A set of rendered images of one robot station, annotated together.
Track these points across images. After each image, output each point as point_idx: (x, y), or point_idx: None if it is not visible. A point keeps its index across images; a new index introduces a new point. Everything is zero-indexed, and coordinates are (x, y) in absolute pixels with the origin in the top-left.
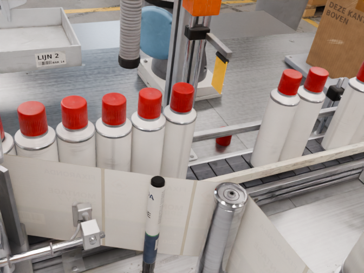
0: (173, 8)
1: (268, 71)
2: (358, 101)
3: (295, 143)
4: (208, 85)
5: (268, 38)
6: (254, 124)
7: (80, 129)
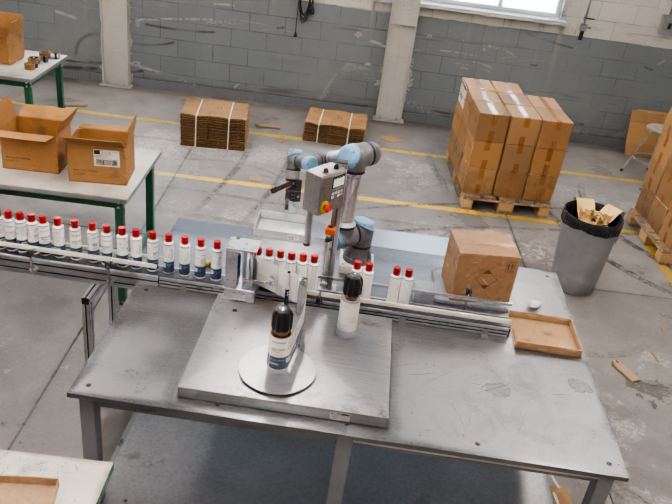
0: (339, 229)
1: (415, 273)
2: (391, 281)
3: (362, 291)
4: (364, 268)
5: (441, 257)
6: None
7: (280, 258)
